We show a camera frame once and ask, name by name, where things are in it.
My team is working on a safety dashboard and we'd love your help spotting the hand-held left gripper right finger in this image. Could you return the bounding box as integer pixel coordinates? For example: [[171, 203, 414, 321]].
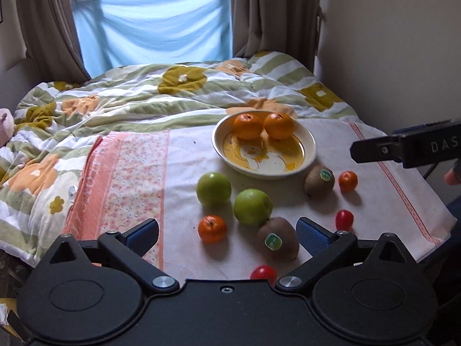
[[275, 217, 415, 294]]

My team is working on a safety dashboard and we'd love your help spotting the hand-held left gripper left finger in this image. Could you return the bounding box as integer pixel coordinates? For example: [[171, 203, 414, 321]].
[[48, 218, 181, 294]]

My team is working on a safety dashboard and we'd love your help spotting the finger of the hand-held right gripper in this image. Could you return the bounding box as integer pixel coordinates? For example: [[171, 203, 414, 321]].
[[392, 122, 433, 136], [350, 134, 403, 164]]

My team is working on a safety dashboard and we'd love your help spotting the brown kiwi with green sticker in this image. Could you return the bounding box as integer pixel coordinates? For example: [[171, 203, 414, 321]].
[[257, 217, 300, 262], [304, 165, 335, 198]]

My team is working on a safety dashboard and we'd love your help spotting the red cherry tomato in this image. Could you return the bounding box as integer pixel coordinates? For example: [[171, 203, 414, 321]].
[[250, 265, 277, 282], [336, 210, 354, 230]]

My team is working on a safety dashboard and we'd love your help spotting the green apple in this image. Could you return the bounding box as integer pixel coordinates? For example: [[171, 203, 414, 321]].
[[233, 188, 273, 227], [196, 172, 232, 208]]

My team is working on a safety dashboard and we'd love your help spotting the cream bowl with yellow print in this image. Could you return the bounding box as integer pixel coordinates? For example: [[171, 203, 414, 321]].
[[211, 110, 317, 180]]

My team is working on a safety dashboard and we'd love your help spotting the large orange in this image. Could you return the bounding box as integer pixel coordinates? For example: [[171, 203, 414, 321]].
[[264, 112, 295, 140], [233, 113, 263, 140]]

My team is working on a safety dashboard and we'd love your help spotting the person's right hand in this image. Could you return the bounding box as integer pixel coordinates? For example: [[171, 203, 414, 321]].
[[444, 168, 461, 187]]

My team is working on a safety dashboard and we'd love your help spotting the white towel with pink floral band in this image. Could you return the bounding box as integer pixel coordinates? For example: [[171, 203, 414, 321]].
[[61, 117, 458, 282]]

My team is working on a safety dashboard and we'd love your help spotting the green striped floral quilt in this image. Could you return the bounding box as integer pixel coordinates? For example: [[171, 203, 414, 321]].
[[0, 51, 361, 269]]

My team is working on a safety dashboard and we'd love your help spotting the cardboard box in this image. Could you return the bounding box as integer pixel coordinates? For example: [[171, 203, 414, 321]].
[[0, 297, 31, 345]]

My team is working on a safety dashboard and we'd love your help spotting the brown curtain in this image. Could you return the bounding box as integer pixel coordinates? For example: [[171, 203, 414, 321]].
[[228, 0, 322, 71], [14, 0, 92, 83]]

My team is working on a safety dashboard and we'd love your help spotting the pink plush toy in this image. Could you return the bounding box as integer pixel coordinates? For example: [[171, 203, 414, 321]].
[[0, 108, 15, 148]]

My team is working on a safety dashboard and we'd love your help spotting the light blue window cloth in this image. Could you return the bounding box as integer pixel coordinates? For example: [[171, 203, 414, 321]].
[[72, 0, 233, 79]]

